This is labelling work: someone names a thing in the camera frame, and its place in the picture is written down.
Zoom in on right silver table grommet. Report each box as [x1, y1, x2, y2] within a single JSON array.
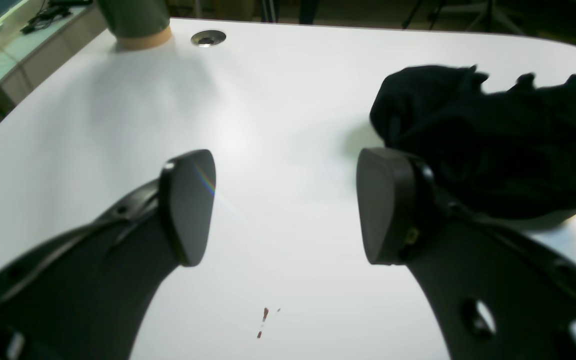
[[190, 29, 227, 48]]

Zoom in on grey plant pot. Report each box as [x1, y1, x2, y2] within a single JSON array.
[[95, 0, 173, 51]]

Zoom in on black T-shirt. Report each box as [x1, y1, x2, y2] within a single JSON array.
[[369, 64, 576, 220]]

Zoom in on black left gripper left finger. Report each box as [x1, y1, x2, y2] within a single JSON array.
[[0, 149, 217, 360]]

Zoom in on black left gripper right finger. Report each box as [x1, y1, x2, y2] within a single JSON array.
[[356, 147, 576, 360]]

